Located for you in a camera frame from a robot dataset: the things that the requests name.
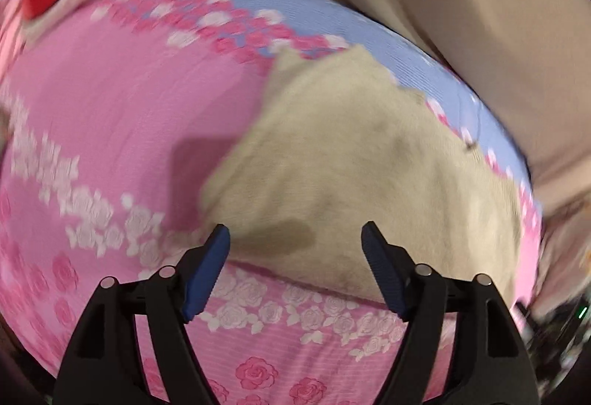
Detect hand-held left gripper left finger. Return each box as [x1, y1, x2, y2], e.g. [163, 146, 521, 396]
[59, 224, 230, 405]

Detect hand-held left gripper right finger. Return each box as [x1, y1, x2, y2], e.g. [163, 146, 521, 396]
[361, 221, 541, 405]

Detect beige sweater with black hearts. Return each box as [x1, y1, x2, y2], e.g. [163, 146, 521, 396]
[199, 44, 523, 303]

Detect pink floral bedsheet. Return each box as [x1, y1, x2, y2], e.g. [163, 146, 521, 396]
[0, 0, 544, 405]

